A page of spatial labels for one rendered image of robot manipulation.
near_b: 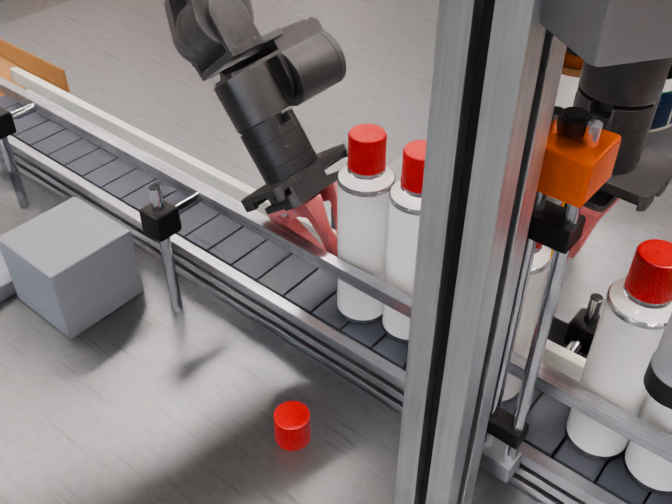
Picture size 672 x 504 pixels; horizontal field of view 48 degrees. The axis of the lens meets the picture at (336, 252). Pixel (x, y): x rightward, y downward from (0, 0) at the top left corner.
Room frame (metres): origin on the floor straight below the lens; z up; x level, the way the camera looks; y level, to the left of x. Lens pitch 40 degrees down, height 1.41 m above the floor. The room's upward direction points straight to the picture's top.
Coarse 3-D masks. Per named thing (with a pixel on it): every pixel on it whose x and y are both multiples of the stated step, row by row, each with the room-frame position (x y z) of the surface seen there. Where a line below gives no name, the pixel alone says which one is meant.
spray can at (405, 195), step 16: (416, 144) 0.53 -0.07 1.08; (416, 160) 0.51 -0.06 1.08; (416, 176) 0.51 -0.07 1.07; (400, 192) 0.52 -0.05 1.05; (416, 192) 0.51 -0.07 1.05; (400, 208) 0.51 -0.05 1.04; (416, 208) 0.50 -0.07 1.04; (400, 224) 0.51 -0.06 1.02; (416, 224) 0.50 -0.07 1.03; (400, 240) 0.51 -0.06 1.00; (416, 240) 0.50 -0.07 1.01; (400, 256) 0.50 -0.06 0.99; (400, 272) 0.50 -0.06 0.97; (400, 288) 0.50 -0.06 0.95; (384, 304) 0.52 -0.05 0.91; (384, 320) 0.52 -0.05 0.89; (400, 320) 0.50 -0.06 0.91; (400, 336) 0.50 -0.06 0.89
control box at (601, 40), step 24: (552, 0) 0.29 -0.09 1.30; (576, 0) 0.28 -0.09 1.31; (600, 0) 0.26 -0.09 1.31; (624, 0) 0.26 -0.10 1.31; (648, 0) 0.26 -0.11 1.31; (552, 24) 0.29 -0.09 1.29; (576, 24) 0.27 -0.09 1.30; (600, 24) 0.26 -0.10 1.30; (624, 24) 0.26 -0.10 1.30; (648, 24) 0.26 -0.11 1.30; (576, 48) 0.27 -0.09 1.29; (600, 48) 0.26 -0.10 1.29; (624, 48) 0.26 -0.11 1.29; (648, 48) 0.27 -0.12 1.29
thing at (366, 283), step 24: (24, 96) 0.84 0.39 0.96; (72, 120) 0.78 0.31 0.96; (96, 144) 0.75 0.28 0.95; (120, 144) 0.73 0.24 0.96; (144, 168) 0.70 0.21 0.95; (168, 168) 0.68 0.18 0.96; (192, 192) 0.64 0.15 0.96; (216, 192) 0.64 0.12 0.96; (240, 216) 0.60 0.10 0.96; (288, 240) 0.56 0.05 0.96; (336, 264) 0.52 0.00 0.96; (360, 288) 0.50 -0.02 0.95; (384, 288) 0.49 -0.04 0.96; (408, 312) 0.47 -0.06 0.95; (552, 384) 0.38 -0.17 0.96; (576, 408) 0.37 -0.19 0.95; (600, 408) 0.36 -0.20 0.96; (624, 432) 0.34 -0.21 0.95; (648, 432) 0.34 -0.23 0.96
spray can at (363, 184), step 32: (352, 128) 0.56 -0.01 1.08; (352, 160) 0.54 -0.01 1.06; (384, 160) 0.54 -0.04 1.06; (352, 192) 0.53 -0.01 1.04; (384, 192) 0.53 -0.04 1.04; (352, 224) 0.53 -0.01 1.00; (384, 224) 0.53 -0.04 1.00; (352, 256) 0.53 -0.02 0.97; (384, 256) 0.53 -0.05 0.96; (352, 288) 0.53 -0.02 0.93; (352, 320) 0.53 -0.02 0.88
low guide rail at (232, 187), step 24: (24, 72) 1.00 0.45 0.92; (48, 96) 0.96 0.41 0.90; (72, 96) 0.93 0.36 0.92; (96, 120) 0.88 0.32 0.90; (120, 120) 0.87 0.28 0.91; (144, 144) 0.82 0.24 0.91; (192, 168) 0.76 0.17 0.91; (240, 192) 0.71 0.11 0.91; (552, 360) 0.46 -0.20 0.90; (576, 360) 0.45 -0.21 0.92
